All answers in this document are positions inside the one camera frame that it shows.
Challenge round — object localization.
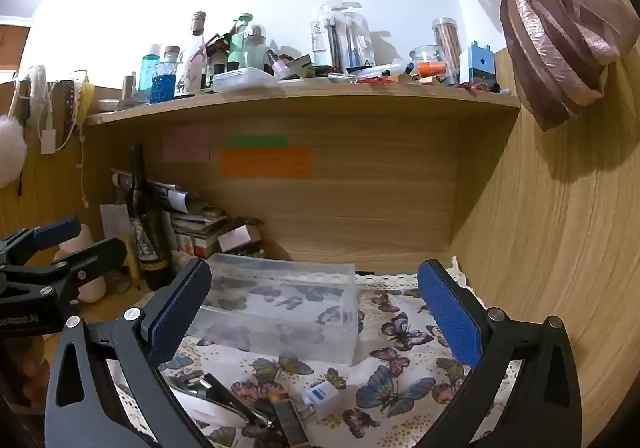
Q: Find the dark wine bottle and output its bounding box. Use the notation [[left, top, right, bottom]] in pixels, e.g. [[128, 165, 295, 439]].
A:
[[125, 144, 177, 291]]

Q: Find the peach rounded object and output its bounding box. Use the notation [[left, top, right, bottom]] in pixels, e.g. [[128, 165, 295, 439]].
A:
[[54, 224, 107, 304]]

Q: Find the pink sticky note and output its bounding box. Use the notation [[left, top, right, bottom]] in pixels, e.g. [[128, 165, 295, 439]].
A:
[[161, 126, 210, 162]]

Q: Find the wooden shelf board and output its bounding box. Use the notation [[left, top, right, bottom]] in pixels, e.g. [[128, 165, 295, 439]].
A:
[[84, 79, 522, 127]]

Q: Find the tall clear jar of sticks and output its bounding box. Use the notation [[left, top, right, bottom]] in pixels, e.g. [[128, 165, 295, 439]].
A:
[[432, 18, 463, 86]]

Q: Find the white lidded plastic box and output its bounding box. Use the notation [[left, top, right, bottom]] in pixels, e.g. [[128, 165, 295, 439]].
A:
[[212, 67, 279, 93]]

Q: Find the butterfly print tablecloth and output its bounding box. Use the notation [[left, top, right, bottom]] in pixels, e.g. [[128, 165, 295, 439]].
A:
[[107, 255, 526, 448]]

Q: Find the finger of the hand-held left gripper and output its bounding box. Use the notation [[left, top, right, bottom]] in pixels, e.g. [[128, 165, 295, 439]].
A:
[[47, 238, 128, 305], [0, 218, 82, 266]]

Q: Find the white paper card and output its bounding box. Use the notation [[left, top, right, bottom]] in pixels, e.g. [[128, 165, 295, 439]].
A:
[[100, 204, 132, 249]]

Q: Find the pink tied curtain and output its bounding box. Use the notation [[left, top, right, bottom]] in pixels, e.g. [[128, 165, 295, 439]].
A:
[[412, 0, 635, 131]]

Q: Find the white bottle with pink print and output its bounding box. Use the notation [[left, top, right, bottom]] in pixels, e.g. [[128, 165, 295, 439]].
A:
[[175, 11, 209, 97]]

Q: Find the clear bottle with dark cap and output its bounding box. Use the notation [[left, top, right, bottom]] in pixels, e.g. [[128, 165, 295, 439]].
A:
[[245, 24, 271, 71]]

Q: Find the silver nail clipper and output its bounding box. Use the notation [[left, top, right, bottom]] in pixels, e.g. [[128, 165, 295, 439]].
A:
[[167, 372, 281, 431]]

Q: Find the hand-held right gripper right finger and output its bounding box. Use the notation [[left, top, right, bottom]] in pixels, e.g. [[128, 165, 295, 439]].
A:
[[417, 259, 584, 448]]

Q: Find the packaged toothbrush set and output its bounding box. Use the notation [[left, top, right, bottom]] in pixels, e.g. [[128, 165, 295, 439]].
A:
[[343, 10, 377, 69], [311, 2, 347, 69]]

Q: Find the stack of books and magazines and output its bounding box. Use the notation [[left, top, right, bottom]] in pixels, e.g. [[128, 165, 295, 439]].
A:
[[111, 168, 266, 260]]

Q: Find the blue bead bottle with cork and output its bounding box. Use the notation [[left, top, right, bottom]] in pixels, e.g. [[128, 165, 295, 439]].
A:
[[151, 45, 180, 103]]

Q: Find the short glass jar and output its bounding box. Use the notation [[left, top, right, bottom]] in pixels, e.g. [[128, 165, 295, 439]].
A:
[[410, 45, 446, 75]]

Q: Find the clear plastic storage box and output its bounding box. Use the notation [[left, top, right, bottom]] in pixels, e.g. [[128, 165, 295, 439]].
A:
[[187, 253, 362, 368]]

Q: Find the small silver box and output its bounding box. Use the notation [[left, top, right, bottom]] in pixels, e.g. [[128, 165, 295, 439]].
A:
[[217, 223, 264, 254]]

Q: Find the dark lace ribbon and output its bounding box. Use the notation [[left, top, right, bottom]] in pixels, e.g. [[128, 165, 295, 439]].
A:
[[52, 80, 81, 152]]

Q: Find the white fluffy pompom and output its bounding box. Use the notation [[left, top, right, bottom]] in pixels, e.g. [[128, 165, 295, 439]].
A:
[[0, 114, 27, 189]]

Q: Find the orange sticky note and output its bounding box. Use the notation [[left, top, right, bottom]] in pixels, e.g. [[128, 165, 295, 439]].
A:
[[220, 148, 312, 179]]

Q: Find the green sticky note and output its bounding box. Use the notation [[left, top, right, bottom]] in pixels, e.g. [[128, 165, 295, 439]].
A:
[[225, 134, 290, 149]]

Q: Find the white and blue charger plug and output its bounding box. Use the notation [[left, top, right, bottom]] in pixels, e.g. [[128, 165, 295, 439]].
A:
[[301, 380, 343, 417]]

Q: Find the small pink bottle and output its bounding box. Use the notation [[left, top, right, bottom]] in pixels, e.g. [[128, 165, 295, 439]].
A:
[[267, 49, 294, 80]]

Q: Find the green pump bottle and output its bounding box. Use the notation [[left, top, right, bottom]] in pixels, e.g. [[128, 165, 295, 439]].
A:
[[227, 13, 254, 74]]

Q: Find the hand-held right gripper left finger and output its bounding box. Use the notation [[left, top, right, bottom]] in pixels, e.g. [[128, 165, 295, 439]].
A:
[[44, 258, 216, 448]]

